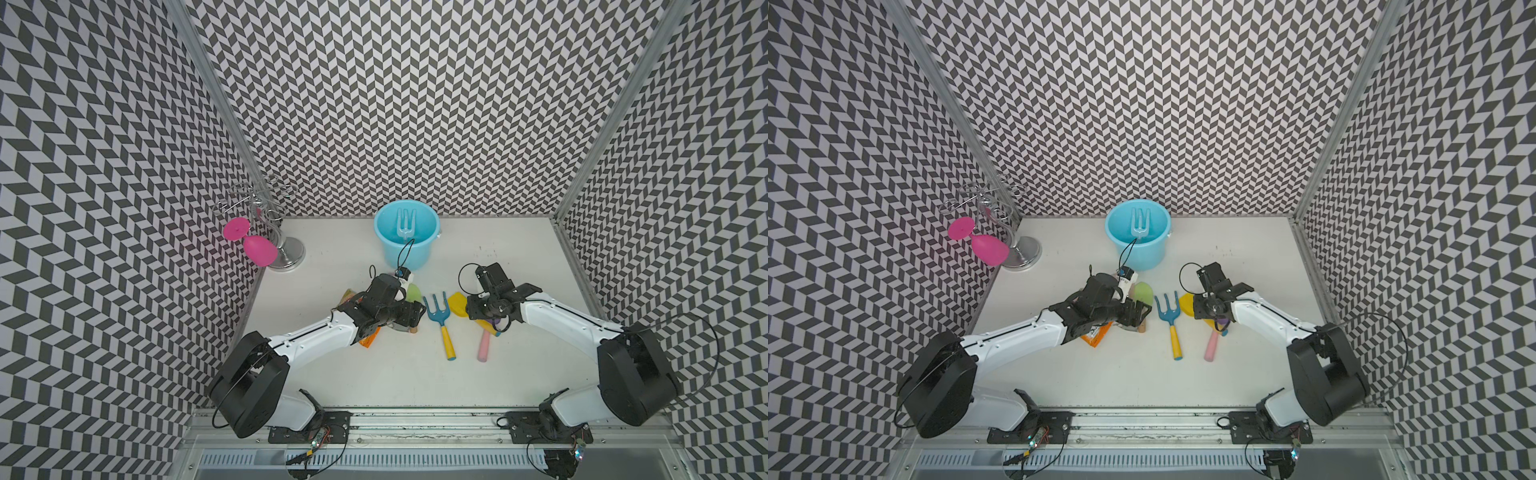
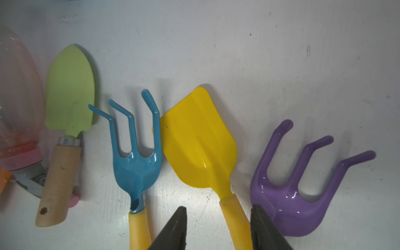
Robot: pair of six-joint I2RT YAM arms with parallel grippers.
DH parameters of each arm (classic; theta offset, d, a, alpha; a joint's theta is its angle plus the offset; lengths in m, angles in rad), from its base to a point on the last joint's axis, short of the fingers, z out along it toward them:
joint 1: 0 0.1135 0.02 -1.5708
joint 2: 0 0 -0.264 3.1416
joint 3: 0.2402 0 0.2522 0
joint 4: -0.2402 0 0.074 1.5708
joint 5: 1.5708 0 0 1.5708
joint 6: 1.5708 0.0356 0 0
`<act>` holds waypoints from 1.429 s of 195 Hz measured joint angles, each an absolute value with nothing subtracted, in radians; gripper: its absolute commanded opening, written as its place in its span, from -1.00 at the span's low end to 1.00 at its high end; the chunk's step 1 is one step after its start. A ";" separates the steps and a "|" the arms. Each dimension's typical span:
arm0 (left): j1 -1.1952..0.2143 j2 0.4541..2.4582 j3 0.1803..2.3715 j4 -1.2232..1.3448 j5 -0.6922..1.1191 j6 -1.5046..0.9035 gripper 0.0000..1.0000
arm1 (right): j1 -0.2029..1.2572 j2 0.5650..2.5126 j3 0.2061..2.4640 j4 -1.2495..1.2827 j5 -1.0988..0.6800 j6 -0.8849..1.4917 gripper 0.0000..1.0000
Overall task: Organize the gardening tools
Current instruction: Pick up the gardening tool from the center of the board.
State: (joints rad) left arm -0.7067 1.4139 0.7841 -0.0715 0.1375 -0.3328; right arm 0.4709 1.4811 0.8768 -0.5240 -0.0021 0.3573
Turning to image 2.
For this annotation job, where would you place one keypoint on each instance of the green trowel wooden handle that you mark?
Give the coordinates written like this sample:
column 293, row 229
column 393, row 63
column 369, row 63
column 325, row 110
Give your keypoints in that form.
column 70, row 88

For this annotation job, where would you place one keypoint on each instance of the yellow trowel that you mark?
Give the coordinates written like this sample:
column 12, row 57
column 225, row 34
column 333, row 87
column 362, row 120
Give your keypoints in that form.
column 203, row 154

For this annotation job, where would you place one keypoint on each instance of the purple rake pink handle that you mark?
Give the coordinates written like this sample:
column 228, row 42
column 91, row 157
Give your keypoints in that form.
column 293, row 215

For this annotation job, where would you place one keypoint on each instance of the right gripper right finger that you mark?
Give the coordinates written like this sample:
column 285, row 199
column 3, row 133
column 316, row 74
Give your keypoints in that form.
column 265, row 235

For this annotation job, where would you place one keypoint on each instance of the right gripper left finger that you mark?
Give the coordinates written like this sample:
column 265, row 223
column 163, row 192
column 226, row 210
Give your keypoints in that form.
column 173, row 235

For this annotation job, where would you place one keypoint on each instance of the teal rake yellow handle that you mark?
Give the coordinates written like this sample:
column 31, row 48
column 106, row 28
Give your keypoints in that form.
column 134, row 173

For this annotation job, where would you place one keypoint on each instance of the Fox's candy bag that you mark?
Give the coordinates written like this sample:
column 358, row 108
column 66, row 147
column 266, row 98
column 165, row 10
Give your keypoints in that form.
column 4, row 178

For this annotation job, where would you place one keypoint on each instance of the pink spray bottle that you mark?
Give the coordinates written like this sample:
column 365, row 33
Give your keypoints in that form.
column 22, row 114

